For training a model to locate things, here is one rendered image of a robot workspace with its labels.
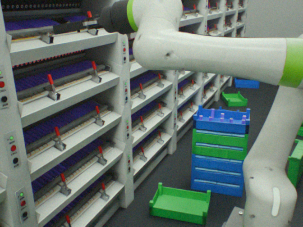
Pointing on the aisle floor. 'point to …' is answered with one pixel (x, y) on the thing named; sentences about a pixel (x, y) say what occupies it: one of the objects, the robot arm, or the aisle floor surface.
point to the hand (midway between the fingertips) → (64, 28)
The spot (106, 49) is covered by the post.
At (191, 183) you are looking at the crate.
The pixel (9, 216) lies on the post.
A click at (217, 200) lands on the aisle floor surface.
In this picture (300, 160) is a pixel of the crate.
